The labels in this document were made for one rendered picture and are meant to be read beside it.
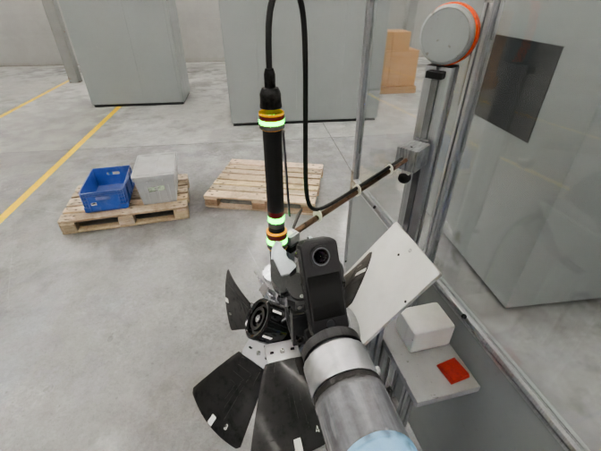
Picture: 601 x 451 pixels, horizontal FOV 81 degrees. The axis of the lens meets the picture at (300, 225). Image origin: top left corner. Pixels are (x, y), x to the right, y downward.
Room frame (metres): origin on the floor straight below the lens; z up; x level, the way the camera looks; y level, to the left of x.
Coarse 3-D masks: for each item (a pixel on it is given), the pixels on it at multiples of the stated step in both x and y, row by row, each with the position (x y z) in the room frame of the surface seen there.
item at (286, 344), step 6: (276, 342) 0.63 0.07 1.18; (282, 342) 0.63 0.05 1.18; (288, 342) 0.63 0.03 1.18; (270, 348) 0.61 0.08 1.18; (276, 348) 0.61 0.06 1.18; (288, 348) 0.61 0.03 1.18; (294, 348) 0.61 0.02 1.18; (270, 354) 0.59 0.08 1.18; (276, 354) 0.59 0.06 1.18; (282, 354) 0.59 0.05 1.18; (288, 354) 0.59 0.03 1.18; (294, 354) 0.59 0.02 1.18; (270, 360) 0.57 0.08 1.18; (276, 360) 0.57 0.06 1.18
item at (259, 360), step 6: (252, 342) 0.66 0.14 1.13; (246, 348) 0.66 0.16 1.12; (252, 348) 0.65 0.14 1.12; (258, 348) 0.65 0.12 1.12; (264, 348) 0.65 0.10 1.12; (246, 354) 0.64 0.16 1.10; (252, 354) 0.64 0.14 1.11; (264, 354) 0.64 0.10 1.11; (252, 360) 0.63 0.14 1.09; (258, 360) 0.63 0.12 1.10; (264, 360) 0.63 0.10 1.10; (264, 366) 0.62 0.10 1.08
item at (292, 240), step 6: (288, 228) 0.64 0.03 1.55; (294, 234) 0.62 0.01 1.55; (288, 240) 0.61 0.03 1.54; (294, 240) 0.62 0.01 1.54; (288, 246) 0.61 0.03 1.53; (294, 246) 0.61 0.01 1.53; (288, 252) 0.60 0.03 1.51; (288, 258) 0.60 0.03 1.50; (264, 270) 0.60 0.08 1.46; (264, 276) 0.58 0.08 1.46; (270, 282) 0.57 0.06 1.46
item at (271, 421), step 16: (272, 368) 0.54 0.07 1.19; (288, 368) 0.54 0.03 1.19; (272, 384) 0.50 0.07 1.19; (288, 384) 0.50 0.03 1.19; (304, 384) 0.50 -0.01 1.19; (272, 400) 0.46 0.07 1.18; (288, 400) 0.46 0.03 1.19; (304, 400) 0.45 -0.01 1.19; (256, 416) 0.43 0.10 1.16; (272, 416) 0.43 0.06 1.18; (288, 416) 0.42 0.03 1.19; (304, 416) 0.42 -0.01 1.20; (256, 432) 0.40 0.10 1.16; (272, 432) 0.39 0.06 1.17; (288, 432) 0.39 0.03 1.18; (304, 432) 0.38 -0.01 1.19; (256, 448) 0.37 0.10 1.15; (272, 448) 0.36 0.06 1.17; (288, 448) 0.36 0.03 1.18; (304, 448) 0.35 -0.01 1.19
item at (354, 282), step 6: (366, 258) 0.70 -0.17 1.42; (366, 264) 0.65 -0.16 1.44; (354, 270) 0.67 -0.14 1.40; (366, 270) 0.62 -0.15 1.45; (348, 276) 0.66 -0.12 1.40; (354, 276) 0.63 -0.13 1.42; (360, 276) 0.61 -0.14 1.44; (348, 282) 0.61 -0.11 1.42; (354, 282) 0.60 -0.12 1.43; (360, 282) 0.58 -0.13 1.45; (348, 288) 0.58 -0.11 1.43; (354, 288) 0.57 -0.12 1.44; (348, 294) 0.56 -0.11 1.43; (354, 294) 0.55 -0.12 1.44; (348, 300) 0.54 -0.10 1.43; (348, 306) 0.52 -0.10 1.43
